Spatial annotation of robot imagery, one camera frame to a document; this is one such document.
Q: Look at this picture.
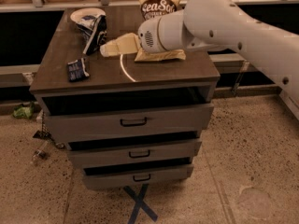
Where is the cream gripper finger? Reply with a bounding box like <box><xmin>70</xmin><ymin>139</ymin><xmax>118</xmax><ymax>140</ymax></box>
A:
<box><xmin>100</xmin><ymin>40</ymin><xmax>119</xmax><ymax>57</ymax></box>

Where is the blue chip bag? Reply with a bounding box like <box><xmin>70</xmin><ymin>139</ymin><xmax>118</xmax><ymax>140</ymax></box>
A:
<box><xmin>77</xmin><ymin>15</ymin><xmax>107</xmax><ymax>55</ymax></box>

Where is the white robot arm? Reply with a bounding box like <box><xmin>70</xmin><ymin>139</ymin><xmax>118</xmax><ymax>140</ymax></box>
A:
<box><xmin>100</xmin><ymin>0</ymin><xmax>299</xmax><ymax>101</ymax></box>

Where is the brown sea salt chip bag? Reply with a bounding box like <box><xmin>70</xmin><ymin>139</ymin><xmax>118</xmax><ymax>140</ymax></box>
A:
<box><xmin>135</xmin><ymin>0</ymin><xmax>186</xmax><ymax>62</ymax></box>

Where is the small blue snack packet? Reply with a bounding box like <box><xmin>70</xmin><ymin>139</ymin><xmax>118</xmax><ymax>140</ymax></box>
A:
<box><xmin>66</xmin><ymin>58</ymin><xmax>90</xmax><ymax>82</ymax></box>

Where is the white bowl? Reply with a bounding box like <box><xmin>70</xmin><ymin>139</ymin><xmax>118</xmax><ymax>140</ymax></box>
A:
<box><xmin>70</xmin><ymin>7</ymin><xmax>106</xmax><ymax>23</ymax></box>

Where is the grey drawer cabinet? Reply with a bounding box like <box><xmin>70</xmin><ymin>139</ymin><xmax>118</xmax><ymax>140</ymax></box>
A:
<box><xmin>30</xmin><ymin>10</ymin><xmax>220</xmax><ymax>177</ymax></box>

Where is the top grey drawer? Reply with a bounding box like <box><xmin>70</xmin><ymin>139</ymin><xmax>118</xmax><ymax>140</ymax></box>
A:
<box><xmin>45</xmin><ymin>104</ymin><xmax>214</xmax><ymax>143</ymax></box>

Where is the grey drawer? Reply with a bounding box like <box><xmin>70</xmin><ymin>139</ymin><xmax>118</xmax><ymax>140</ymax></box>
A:
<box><xmin>45</xmin><ymin>104</ymin><xmax>214</xmax><ymax>143</ymax></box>
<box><xmin>82</xmin><ymin>164</ymin><xmax>193</xmax><ymax>190</ymax></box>
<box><xmin>68</xmin><ymin>138</ymin><xmax>202</xmax><ymax>169</ymax></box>

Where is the green crumpled wrapper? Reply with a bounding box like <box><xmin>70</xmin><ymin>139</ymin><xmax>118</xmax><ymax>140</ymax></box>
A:
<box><xmin>12</xmin><ymin>102</ymin><xmax>35</xmax><ymax>119</ymax></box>

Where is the middle grey drawer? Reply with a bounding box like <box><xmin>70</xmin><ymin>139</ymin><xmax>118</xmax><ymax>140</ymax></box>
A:
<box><xmin>68</xmin><ymin>138</ymin><xmax>202</xmax><ymax>169</ymax></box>

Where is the plastic bottle on floor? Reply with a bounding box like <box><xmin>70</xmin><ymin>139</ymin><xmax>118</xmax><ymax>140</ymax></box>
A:
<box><xmin>31</xmin><ymin>149</ymin><xmax>49</xmax><ymax>166</ymax></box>

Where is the bottom grey drawer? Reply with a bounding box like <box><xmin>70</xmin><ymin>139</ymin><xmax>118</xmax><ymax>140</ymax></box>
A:
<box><xmin>82</xmin><ymin>164</ymin><xmax>193</xmax><ymax>190</ymax></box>

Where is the blue tape cross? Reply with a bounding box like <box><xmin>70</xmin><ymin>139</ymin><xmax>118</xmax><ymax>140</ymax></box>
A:
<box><xmin>123</xmin><ymin>184</ymin><xmax>158</xmax><ymax>224</ymax></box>

